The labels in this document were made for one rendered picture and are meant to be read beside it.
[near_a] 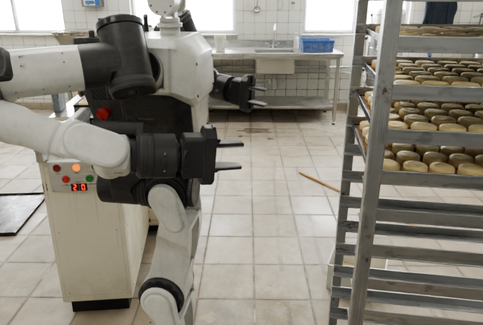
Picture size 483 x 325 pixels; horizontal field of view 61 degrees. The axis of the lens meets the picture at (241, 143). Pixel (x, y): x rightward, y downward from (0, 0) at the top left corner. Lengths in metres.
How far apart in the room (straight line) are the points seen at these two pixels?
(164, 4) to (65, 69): 0.31
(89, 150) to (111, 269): 1.44
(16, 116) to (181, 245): 0.60
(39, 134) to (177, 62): 0.34
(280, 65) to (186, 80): 4.16
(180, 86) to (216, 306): 1.51
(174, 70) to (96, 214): 1.17
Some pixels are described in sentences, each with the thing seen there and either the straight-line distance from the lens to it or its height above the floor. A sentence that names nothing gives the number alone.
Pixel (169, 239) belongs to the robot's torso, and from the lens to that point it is 1.19.
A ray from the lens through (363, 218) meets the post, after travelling 0.91.
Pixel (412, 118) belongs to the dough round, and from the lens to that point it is 0.98.
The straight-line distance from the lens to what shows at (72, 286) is 2.24.
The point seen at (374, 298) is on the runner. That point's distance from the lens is 1.60.
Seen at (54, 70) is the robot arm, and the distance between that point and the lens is 0.83.
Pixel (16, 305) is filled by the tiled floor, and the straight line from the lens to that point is 2.54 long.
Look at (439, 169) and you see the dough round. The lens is 0.96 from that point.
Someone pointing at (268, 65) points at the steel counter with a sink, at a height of 0.72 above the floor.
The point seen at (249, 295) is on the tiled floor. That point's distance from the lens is 2.31.
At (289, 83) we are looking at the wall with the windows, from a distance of 5.78.
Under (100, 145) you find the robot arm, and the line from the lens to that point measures 0.75.
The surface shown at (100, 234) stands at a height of 0.46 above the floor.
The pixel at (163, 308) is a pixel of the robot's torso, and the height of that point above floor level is 0.63.
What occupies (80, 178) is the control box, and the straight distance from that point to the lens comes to 1.90.
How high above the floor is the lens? 1.49
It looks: 20 degrees down
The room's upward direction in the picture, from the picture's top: straight up
